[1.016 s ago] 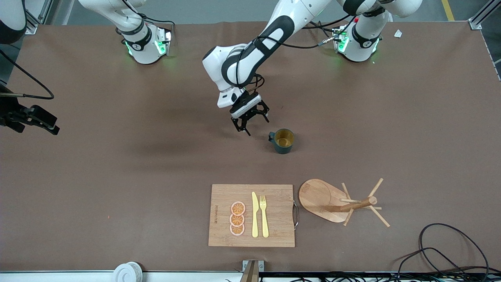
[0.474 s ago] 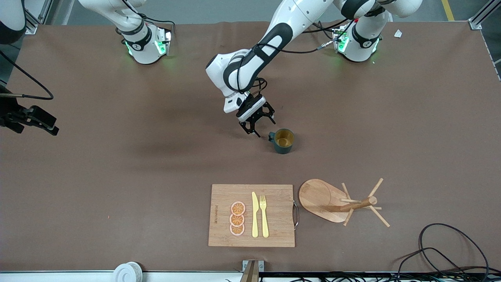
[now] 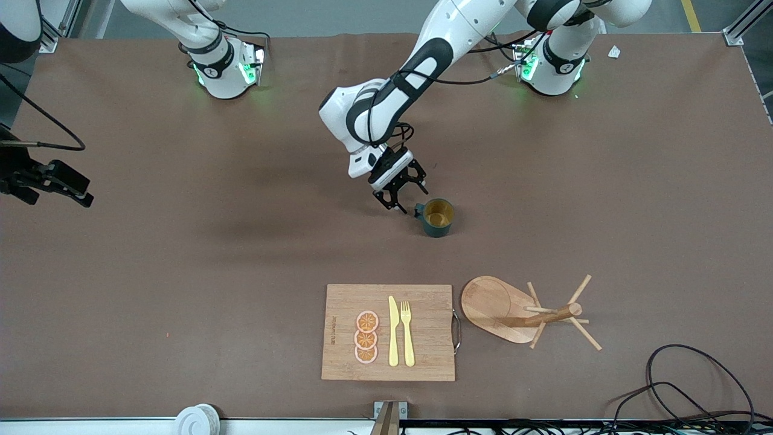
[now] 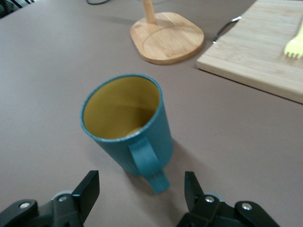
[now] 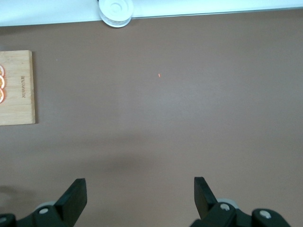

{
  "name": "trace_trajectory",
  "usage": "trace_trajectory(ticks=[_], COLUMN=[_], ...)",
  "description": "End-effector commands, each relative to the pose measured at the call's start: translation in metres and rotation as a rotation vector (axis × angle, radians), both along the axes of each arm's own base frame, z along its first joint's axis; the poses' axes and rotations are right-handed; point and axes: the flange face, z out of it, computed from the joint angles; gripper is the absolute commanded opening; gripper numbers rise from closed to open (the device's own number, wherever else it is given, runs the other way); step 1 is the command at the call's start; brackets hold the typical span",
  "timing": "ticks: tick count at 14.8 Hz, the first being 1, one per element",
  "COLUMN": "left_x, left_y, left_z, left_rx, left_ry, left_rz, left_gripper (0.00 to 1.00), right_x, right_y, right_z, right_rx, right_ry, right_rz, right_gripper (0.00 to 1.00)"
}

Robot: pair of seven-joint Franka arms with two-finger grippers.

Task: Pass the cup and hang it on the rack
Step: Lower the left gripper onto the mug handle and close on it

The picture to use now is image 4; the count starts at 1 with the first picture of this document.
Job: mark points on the teal cup with yellow inside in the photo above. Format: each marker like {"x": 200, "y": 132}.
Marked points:
{"x": 163, "y": 142}

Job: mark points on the yellow plastic fork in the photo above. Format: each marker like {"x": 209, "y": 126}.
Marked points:
{"x": 294, "y": 47}

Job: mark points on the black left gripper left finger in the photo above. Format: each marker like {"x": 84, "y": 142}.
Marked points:
{"x": 71, "y": 208}

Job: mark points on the bamboo cutting board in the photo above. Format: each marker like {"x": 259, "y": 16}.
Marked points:
{"x": 248, "y": 59}

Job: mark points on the wooden mug rack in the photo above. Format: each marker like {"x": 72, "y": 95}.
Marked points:
{"x": 170, "y": 47}

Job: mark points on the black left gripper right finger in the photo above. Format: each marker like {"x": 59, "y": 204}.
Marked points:
{"x": 208, "y": 212}

